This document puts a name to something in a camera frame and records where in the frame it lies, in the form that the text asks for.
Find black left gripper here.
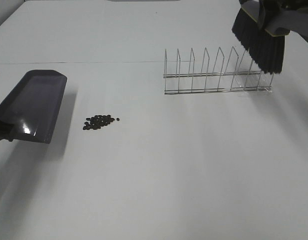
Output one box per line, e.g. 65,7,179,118
0,99,14,142

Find purple hand brush black bristles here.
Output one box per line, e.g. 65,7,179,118
232,0,291,75

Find purple plastic dustpan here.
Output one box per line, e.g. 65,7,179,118
3,69,67,144

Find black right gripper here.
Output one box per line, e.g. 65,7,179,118
258,0,308,28

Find pile of coffee beans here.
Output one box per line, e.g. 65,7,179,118
82,114,120,131

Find metal wire rack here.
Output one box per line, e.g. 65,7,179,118
163,46,274,95

